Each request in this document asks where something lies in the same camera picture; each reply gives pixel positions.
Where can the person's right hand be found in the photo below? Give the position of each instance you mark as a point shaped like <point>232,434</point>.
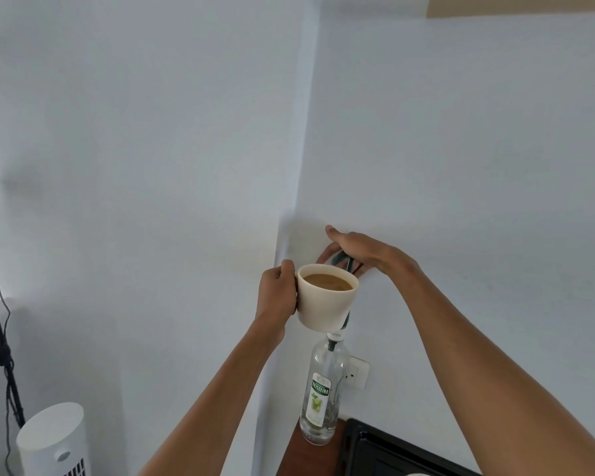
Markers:
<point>372,252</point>

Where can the person's left hand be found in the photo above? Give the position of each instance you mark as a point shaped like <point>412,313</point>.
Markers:
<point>271,299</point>

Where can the person's left thumb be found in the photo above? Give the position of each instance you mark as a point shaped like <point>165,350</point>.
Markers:
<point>287,269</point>

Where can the person's right fingers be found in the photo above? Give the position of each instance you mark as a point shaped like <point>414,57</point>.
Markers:
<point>341,241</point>

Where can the white ceramic cup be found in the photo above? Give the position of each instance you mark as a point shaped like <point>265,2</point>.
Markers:
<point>327,307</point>

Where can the person's right forearm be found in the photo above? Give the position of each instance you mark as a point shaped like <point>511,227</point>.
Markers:
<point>481,371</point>

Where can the person's left forearm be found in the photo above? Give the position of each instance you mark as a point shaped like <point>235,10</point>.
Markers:
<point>213,406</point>

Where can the brown milky coffee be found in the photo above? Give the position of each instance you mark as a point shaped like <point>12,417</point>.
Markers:
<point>328,282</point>

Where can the clear glass syrup bottle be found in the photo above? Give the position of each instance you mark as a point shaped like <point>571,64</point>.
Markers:
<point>322,391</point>

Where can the brown wooden cabinet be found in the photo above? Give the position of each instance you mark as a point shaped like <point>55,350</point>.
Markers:
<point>307,458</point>

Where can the black kitchen appliance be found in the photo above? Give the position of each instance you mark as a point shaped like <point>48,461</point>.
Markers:
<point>377,451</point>

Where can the white tower fan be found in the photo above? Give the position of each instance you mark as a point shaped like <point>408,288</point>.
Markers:
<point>54,441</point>

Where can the white wall socket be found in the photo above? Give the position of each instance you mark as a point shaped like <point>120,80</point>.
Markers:
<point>359,373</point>

